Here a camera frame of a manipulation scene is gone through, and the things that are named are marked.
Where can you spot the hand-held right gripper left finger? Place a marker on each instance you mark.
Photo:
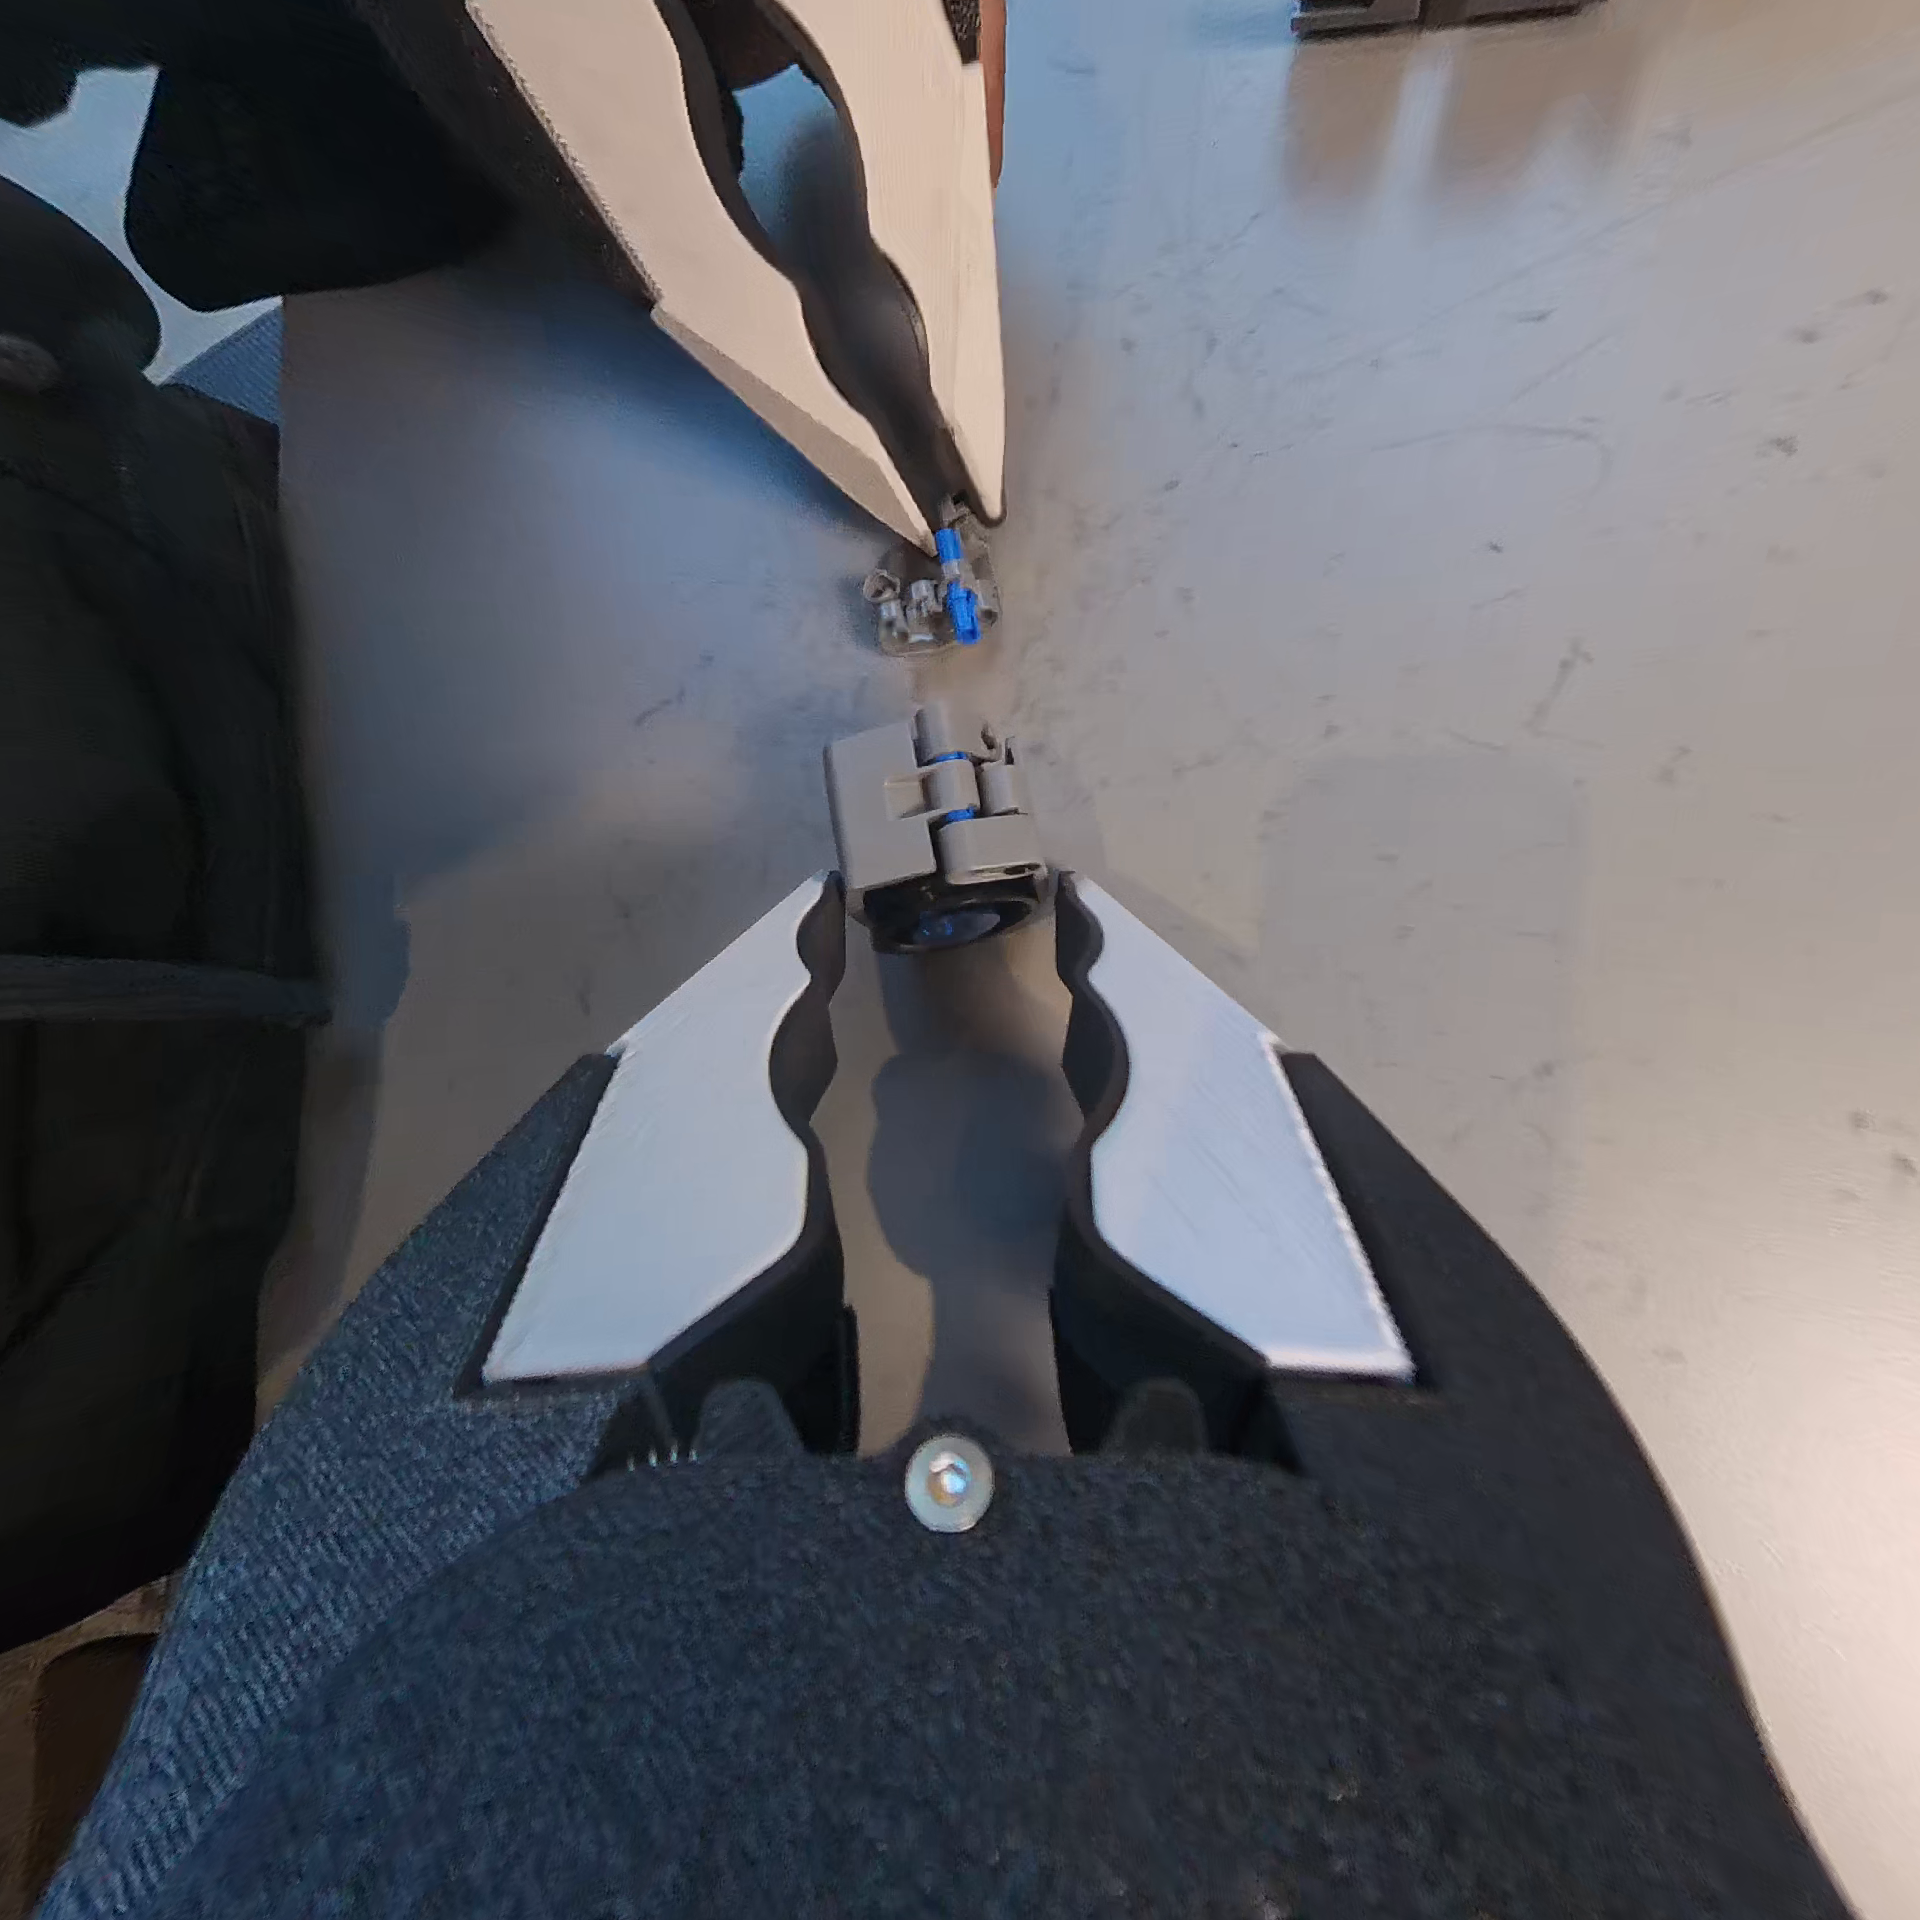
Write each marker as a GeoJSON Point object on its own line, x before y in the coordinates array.
{"type": "Point", "coordinates": [674, 1200]}

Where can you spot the grey desk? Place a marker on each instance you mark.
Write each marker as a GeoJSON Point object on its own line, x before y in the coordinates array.
{"type": "Point", "coordinates": [1425, 750]}

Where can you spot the person's black hoodie torso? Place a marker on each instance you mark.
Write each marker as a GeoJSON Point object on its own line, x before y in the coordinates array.
{"type": "Point", "coordinates": [135, 901]}

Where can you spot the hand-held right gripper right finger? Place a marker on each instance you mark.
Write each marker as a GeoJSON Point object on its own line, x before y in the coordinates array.
{"type": "Point", "coordinates": [1231, 1200]}

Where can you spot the blue brick pin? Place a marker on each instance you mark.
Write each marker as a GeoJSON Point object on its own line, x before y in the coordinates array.
{"type": "Point", "coordinates": [965, 611]}
{"type": "Point", "coordinates": [950, 546]}

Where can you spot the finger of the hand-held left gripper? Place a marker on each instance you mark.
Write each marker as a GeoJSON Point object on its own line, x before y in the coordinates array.
{"type": "Point", "coordinates": [645, 149]}
{"type": "Point", "coordinates": [937, 225]}

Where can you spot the grey brick wheel assembly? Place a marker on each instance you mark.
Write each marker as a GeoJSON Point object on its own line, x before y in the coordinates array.
{"type": "Point", "coordinates": [901, 809]}

